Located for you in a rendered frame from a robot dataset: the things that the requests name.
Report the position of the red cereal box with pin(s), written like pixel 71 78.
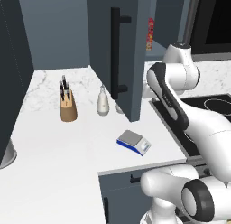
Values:
pixel 150 32

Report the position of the grey base cupboard door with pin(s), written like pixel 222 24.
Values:
pixel 123 206

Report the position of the black hob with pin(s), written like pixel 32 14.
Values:
pixel 197 102

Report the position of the grey drawer front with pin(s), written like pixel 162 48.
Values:
pixel 117 179

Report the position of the dark tall cabinet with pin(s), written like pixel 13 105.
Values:
pixel 12 68

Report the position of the small white shaker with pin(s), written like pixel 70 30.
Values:
pixel 119 108

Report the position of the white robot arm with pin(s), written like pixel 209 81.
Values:
pixel 207 128

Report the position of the dark grey cabinet door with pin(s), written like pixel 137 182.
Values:
pixel 99 38

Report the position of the blue and grey digital scale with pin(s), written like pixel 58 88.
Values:
pixel 132 140

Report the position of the white bottle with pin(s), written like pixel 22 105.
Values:
pixel 103 102

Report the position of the grey wall cabinet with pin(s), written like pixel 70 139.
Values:
pixel 168 20

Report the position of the wooden knife block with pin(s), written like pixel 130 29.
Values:
pixel 68 110

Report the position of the black microwave oven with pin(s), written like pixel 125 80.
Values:
pixel 215 20

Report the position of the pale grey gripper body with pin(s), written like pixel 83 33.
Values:
pixel 146 91

